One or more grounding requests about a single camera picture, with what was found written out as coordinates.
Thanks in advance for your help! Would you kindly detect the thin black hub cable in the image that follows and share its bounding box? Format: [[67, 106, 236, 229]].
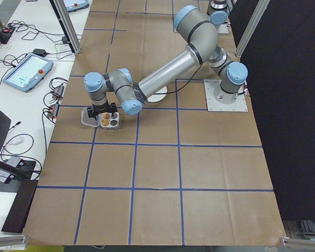
[[41, 104, 57, 158], [43, 77, 68, 106]]

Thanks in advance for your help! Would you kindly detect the black frame cover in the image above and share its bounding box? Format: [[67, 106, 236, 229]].
[[227, 0, 315, 222]]

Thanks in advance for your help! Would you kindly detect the black usb hub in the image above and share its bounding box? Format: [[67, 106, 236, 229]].
[[45, 103, 61, 119], [50, 82, 67, 100]]

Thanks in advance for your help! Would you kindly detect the black flat panel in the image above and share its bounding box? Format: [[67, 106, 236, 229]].
[[1, 179, 39, 234]]

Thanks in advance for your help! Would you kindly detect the clear plastic egg box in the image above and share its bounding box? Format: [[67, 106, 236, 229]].
[[80, 107, 121, 130]]

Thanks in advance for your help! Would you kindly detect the small white adapter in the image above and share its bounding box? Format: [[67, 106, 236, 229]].
[[7, 135, 26, 146]]

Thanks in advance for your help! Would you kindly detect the metal frame bar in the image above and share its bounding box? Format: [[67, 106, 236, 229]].
[[235, 0, 270, 58]]

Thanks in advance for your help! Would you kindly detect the black flat stand plate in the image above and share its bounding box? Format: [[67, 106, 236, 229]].
[[0, 160, 37, 193]]

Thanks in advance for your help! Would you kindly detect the thin white adapter cable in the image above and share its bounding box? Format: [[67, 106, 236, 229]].
[[0, 133, 35, 163]]

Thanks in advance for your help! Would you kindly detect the aluminium profile post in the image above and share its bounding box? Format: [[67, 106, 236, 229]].
[[49, 0, 82, 55]]

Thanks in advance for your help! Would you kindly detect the aluminium profile bar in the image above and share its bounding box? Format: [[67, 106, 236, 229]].
[[0, 234, 30, 249], [279, 235, 315, 248]]

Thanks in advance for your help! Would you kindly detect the white round plate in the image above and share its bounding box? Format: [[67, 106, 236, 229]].
[[148, 87, 168, 103]]

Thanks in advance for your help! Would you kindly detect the white square base plate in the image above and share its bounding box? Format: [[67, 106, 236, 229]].
[[215, 22, 231, 35], [203, 78, 249, 113]]

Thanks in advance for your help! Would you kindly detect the black power strip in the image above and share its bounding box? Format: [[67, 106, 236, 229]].
[[0, 26, 15, 45]]

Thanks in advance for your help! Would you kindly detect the blue grey teach pendant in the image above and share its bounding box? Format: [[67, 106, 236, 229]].
[[62, 0, 91, 13], [2, 52, 55, 93]]

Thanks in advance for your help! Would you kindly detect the dark grey docking box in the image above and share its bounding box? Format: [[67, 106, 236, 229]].
[[3, 156, 37, 171]]

